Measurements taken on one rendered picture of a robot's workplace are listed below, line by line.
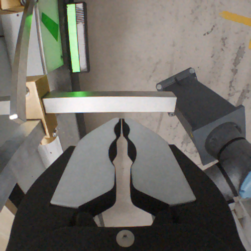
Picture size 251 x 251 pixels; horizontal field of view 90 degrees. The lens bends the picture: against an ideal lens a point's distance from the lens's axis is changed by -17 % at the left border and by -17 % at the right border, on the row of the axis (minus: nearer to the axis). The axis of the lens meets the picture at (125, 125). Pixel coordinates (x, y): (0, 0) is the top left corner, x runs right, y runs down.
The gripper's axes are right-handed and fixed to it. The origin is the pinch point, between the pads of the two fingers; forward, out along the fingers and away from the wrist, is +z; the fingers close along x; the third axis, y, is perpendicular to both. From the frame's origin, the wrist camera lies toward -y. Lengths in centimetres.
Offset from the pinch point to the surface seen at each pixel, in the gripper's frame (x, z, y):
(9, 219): -40, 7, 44
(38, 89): -14.2, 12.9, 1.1
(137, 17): 11, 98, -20
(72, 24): -10.9, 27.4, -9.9
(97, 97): -3.9, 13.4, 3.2
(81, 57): -9.4, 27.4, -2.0
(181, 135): 57, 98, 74
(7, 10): -16.7, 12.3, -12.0
